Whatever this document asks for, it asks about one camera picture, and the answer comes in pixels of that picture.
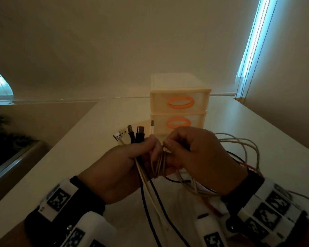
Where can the person's right hand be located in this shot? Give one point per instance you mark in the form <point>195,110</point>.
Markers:
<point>208,162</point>

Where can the person's left hand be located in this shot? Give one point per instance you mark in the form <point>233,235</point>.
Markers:
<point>118,172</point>

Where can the person's left forearm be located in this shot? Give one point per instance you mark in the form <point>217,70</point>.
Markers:
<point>7,236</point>

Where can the bright narrow window strip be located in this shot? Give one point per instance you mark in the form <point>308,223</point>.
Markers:
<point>255,35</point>

